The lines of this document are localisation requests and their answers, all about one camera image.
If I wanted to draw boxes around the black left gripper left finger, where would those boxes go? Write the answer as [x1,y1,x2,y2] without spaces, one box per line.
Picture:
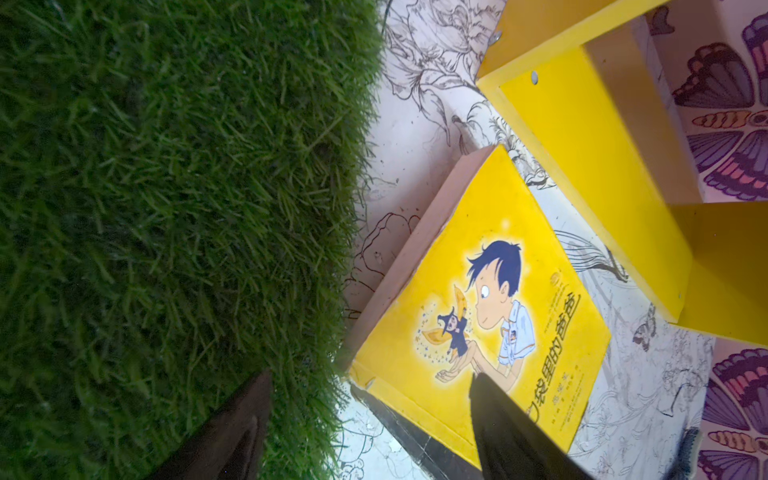
[148,370,272,479]

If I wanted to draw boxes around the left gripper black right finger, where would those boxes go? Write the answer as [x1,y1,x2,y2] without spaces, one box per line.
[469,374,590,480]

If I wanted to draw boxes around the yellow black book bottom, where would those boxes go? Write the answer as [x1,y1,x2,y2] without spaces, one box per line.
[346,146,611,464]

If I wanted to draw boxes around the green artificial grass mat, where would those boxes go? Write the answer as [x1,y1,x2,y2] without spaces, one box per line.
[1,1,382,479]

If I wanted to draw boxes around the yellow wooden bookshelf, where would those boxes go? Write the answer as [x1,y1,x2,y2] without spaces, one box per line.
[477,1,767,345]

